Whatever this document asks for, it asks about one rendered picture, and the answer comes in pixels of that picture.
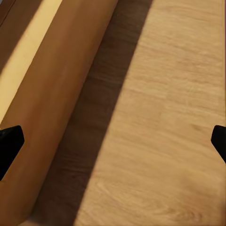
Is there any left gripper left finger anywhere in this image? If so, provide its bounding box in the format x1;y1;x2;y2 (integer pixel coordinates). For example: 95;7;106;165
0;125;24;182

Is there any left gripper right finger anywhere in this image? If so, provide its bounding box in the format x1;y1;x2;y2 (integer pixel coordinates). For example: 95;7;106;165
211;125;226;163

